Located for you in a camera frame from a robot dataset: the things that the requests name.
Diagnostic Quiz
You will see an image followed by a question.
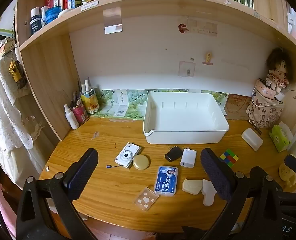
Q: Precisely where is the blue jar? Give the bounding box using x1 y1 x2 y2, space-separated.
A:
45 6 62 25

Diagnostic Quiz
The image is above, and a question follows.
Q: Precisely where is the white instant camera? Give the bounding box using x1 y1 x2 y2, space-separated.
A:
106 142 141 170

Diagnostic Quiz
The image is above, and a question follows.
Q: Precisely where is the white power adapter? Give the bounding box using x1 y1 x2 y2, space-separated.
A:
180 148 197 168

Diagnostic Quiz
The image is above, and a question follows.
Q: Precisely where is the black pen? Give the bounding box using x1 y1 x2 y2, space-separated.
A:
248 120 263 135

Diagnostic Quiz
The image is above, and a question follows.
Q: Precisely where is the white plastic piece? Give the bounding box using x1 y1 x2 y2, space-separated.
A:
201 179 217 207

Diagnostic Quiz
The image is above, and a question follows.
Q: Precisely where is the blue and white packet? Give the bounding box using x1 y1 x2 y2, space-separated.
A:
154 165 179 197

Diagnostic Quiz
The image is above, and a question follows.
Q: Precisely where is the grape print mat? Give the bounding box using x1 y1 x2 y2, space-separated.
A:
89 89 228 118

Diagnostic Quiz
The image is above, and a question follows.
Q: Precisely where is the yellow toy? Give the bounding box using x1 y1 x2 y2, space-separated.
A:
279 162 296 188

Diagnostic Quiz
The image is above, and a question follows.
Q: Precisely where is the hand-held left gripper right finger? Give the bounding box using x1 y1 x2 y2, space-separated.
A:
200 148 283 240

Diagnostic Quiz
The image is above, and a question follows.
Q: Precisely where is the white plastic storage bin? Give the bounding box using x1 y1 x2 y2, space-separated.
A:
143 92 230 145

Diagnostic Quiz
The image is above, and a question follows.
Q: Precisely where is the yellow character sticker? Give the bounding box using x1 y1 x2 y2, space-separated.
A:
202 52 214 65

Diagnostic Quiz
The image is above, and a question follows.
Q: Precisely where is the white rectangular box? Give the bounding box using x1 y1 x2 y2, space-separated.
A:
241 127 263 152

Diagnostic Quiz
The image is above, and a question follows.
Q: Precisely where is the small black charger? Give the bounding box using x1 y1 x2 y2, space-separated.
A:
165 146 183 162

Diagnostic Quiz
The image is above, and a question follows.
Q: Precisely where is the white spray bottle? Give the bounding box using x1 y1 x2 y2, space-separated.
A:
63 104 80 130

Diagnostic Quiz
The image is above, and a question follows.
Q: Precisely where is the yellow can pen holder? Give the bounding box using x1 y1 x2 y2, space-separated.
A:
80 89 99 115

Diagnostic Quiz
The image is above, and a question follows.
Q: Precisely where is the wooden bookshelf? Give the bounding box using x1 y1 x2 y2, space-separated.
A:
14 0 296 153

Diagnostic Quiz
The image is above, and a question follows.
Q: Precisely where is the taped paper strip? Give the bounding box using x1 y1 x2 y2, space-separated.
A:
188 17 218 37

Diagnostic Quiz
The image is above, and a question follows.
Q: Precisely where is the green tissue pack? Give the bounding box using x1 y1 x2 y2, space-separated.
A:
268 121 294 153

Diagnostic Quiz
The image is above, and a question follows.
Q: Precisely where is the white shelf label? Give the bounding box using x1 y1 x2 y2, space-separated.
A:
81 1 99 11

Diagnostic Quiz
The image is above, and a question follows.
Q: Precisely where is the letter print fabric bag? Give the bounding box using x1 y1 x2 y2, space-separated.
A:
246 90 286 128

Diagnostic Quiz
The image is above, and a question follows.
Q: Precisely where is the red can pen holder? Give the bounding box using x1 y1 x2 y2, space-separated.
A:
70 102 89 125

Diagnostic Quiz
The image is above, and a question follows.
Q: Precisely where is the colourful puzzle cube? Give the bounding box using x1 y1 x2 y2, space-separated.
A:
220 149 239 165

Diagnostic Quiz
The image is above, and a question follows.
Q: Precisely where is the brown haired doll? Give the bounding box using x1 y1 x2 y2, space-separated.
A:
265 47 293 94

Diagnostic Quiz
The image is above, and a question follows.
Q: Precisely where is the pink square sticker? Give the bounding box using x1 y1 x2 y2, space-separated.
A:
179 61 196 77

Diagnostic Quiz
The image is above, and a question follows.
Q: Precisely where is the small clear plastic case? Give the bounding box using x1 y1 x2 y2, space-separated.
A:
134 187 160 212

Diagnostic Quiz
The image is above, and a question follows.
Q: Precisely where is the round compact mirror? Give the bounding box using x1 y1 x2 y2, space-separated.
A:
133 154 151 170

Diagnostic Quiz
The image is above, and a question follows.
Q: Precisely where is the pink cloth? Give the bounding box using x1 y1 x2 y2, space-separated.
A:
0 175 16 240

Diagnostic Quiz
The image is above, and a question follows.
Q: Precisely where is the beige flap case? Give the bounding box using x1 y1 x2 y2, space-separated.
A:
182 178 204 195

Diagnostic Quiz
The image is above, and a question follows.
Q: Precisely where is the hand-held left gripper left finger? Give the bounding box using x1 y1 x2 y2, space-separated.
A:
16 148 99 240

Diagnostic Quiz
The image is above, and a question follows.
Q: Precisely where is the clear tape patch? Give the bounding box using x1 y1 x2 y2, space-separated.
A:
103 7 123 34

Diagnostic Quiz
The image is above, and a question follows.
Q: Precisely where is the pink pencil case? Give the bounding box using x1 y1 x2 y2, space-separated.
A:
254 78 280 99

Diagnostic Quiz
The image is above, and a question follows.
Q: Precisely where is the yellow keychain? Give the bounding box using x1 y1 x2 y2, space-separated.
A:
9 60 23 82

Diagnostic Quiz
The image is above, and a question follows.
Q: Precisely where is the small white bottle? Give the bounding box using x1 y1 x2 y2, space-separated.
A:
40 6 49 27

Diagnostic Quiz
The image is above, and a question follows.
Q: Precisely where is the dark bottle with white cap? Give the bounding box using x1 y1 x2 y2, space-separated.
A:
30 7 42 36

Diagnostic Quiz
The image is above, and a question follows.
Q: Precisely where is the brown cartoon paper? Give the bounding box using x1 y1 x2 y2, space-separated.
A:
224 94 253 120

